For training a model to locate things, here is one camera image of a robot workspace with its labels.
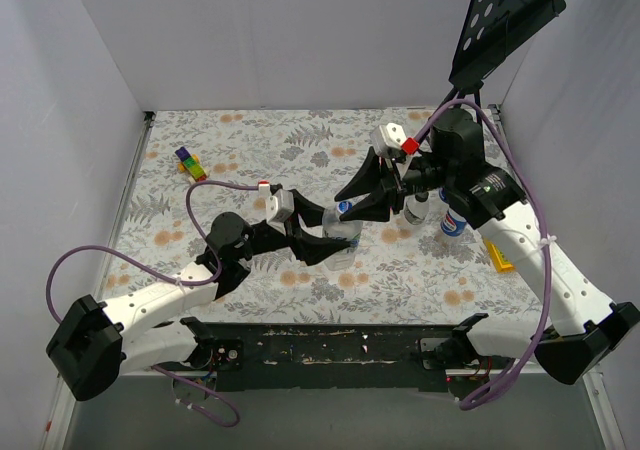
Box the white blue bottle cap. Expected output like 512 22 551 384
337 201 352 214

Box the clear bottle black label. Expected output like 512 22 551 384
404 193 429 225

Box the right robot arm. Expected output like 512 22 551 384
335 100 639 384

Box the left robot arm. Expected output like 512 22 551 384
46 189 350 401

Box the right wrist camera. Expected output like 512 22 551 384
371 123 419 159

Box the floral table cloth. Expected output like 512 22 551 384
103 107 541 324

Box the black music stand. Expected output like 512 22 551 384
445 0 566 101

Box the blue label bottle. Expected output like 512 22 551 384
439 188 467 238

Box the yellow green toy brick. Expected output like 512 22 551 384
483 239 515 273

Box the clear bottle silver label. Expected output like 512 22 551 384
322 202 363 271

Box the black base beam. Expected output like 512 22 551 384
183 318 497 392

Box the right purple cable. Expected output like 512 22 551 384
414 98 555 412

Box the multicolour toy brick stack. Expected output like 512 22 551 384
174 147 208 183

